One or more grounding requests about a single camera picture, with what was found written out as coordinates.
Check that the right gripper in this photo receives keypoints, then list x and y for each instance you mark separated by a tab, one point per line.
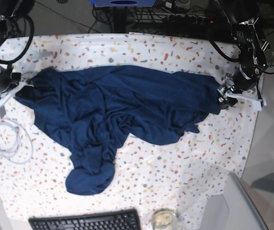
8	79

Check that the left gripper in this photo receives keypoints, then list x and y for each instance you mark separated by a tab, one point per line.
236	83

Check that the navy blue t-shirt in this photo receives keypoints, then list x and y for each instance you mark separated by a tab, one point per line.
92	111

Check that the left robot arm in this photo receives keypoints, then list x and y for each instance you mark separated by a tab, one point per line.
255	54

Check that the terrazzo patterned tablecloth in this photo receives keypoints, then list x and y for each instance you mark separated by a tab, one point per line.
180	176

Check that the black power strip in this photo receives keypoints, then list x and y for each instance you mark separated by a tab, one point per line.
187	18

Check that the grey laptop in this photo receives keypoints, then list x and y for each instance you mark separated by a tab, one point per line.
243	214

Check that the blue box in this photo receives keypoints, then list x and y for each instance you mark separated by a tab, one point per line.
128	3

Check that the clear glass jar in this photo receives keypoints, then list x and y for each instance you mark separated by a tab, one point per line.
164	219

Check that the black computer keyboard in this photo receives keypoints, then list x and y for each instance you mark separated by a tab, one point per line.
117	220

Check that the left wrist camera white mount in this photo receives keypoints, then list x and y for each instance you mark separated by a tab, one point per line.
257	104

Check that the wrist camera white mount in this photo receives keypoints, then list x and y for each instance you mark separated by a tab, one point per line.
257	104
6	96

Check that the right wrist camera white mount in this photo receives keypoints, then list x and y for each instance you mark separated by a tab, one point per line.
6	96

